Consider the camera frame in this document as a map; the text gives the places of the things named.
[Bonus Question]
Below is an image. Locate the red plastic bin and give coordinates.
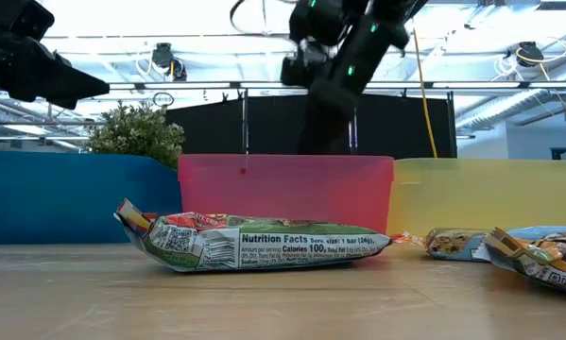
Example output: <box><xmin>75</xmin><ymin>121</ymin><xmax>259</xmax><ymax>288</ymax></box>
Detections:
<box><xmin>177</xmin><ymin>154</ymin><xmax>396</xmax><ymax>235</ymax></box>

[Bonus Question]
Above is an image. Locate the black partition screen with feet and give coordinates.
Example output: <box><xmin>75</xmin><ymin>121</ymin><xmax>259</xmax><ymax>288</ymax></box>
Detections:
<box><xmin>164</xmin><ymin>92</ymin><xmax>457</xmax><ymax>160</ymax></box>

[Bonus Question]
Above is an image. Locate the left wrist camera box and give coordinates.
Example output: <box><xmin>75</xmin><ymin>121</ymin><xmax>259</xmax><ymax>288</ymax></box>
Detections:
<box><xmin>6</xmin><ymin>0</ymin><xmax>56</xmax><ymax>42</ymax></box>

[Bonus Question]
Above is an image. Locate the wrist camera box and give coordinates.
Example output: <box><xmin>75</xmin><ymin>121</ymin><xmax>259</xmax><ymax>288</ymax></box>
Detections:
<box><xmin>6</xmin><ymin>0</ymin><xmax>56</xmax><ymax>42</ymax></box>
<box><xmin>280</xmin><ymin>42</ymin><xmax>334</xmax><ymax>89</ymax></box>

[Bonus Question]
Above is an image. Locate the blue plastic bin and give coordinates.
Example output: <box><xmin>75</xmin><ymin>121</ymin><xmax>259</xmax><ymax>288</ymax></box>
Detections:
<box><xmin>0</xmin><ymin>150</ymin><xmax>183</xmax><ymax>246</ymax></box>

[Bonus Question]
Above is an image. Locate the red-green-wrapped granola bar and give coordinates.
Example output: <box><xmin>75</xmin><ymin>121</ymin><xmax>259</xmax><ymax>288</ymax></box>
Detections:
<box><xmin>114</xmin><ymin>197</ymin><xmax>392</xmax><ymax>274</ymax></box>

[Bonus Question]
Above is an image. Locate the orange-green-wrapped granola bar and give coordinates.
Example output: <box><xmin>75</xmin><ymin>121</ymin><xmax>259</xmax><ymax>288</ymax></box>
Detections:
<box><xmin>483</xmin><ymin>228</ymin><xmax>566</xmax><ymax>297</ymax></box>

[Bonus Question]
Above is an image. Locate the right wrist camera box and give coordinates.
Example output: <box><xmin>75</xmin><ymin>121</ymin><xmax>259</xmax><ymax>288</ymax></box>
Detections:
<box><xmin>280</xmin><ymin>42</ymin><xmax>334</xmax><ymax>89</ymax></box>

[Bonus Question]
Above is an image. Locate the grey overhead beam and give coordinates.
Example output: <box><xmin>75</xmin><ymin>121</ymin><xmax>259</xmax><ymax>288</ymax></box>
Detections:
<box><xmin>107</xmin><ymin>79</ymin><xmax>566</xmax><ymax>93</ymax></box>

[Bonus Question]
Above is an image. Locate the black ceiling-mounted device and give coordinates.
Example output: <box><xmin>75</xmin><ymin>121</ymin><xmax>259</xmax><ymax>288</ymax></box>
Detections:
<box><xmin>516</xmin><ymin>41</ymin><xmax>545</xmax><ymax>67</ymax></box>
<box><xmin>150</xmin><ymin>42</ymin><xmax>188</xmax><ymax>82</ymax></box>

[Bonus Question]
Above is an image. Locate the yellow hanging cable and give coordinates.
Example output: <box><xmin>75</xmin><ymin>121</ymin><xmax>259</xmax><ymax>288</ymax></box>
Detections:
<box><xmin>411</xmin><ymin>27</ymin><xmax>438</xmax><ymax>160</ymax></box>

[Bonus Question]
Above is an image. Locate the small potted green plant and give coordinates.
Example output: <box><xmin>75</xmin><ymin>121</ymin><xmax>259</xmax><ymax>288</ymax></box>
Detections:
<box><xmin>86</xmin><ymin>99</ymin><xmax>186</xmax><ymax>170</ymax></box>

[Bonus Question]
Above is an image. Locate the yellow plastic bin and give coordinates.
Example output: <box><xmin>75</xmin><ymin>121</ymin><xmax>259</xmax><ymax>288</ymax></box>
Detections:
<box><xmin>386</xmin><ymin>158</ymin><xmax>566</xmax><ymax>237</ymax></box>

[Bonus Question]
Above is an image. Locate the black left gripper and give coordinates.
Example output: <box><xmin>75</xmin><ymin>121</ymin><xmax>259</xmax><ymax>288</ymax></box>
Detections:
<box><xmin>0</xmin><ymin>12</ymin><xmax>111</xmax><ymax>111</ymax></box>

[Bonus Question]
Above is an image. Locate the orange and light-blue granola bar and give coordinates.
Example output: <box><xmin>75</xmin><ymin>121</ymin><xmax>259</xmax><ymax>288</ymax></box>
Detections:
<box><xmin>390</xmin><ymin>225</ymin><xmax>566</xmax><ymax>263</ymax></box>

